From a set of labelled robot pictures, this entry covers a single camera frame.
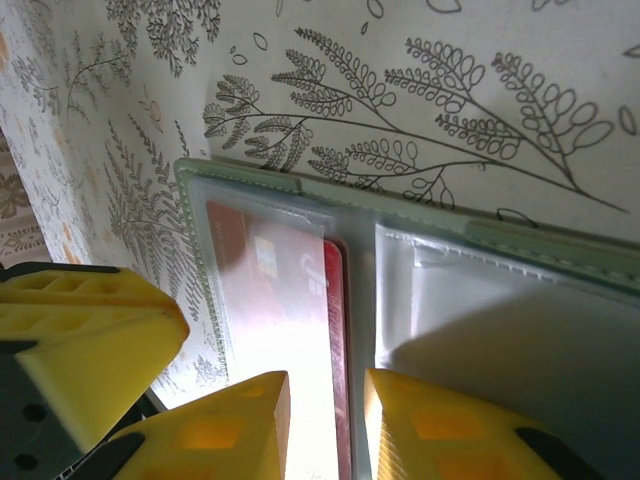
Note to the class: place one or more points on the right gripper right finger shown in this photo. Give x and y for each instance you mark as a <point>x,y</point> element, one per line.
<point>450,440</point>

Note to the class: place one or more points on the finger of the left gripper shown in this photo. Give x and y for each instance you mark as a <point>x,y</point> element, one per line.
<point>100,292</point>
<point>115,365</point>

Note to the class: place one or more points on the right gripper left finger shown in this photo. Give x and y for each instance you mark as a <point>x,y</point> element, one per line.
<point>210,440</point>

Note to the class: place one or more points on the pale green card holder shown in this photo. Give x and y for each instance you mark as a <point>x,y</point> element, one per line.
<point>500,325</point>

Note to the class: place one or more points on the red credit card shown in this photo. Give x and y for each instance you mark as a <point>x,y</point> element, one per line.
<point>280,280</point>

